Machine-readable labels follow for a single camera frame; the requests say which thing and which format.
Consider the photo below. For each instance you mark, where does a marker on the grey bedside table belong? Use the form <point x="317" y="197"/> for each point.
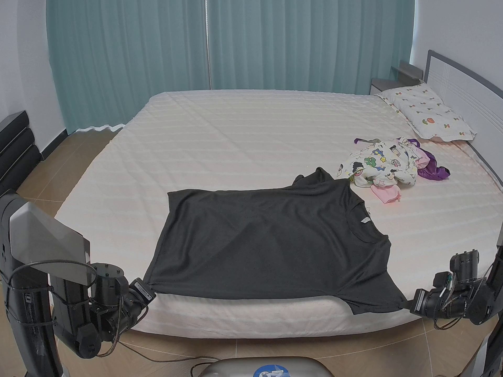
<point x="393" y="81"/>

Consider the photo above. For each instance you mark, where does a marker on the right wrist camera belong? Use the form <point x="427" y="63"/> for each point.
<point x="441" y="280"/>

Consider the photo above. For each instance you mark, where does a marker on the purple garment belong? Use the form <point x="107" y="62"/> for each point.
<point x="432" y="171"/>

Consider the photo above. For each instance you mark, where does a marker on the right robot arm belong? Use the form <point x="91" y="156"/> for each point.
<point x="471" y="304"/>

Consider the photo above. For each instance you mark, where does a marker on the blue-green curtain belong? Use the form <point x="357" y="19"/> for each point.
<point x="125" y="53"/>
<point x="314" y="33"/>

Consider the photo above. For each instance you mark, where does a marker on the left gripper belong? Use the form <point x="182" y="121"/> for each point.
<point x="142" y="290"/>

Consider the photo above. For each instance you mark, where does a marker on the white printed pillow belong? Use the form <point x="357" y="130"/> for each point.
<point x="428" y="112"/>

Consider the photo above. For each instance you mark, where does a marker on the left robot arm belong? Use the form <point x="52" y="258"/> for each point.
<point x="43" y="238"/>

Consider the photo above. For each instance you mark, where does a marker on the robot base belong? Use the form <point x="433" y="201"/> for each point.
<point x="267" y="367"/>

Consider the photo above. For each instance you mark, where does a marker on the black T-shirt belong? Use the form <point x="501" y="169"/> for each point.
<point x="267" y="249"/>

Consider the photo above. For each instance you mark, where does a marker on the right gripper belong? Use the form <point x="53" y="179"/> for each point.
<point x="422" y="302"/>

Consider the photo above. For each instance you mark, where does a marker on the black chest of drawers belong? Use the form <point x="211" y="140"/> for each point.
<point x="15" y="147"/>

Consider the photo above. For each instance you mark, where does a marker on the bed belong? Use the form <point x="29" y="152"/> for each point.
<point x="235" y="143"/>

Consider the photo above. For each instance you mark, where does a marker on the pink garment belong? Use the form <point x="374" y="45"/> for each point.
<point x="385" y="194"/>

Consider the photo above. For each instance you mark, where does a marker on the white printed pyjama top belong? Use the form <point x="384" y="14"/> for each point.
<point x="381" y="163"/>

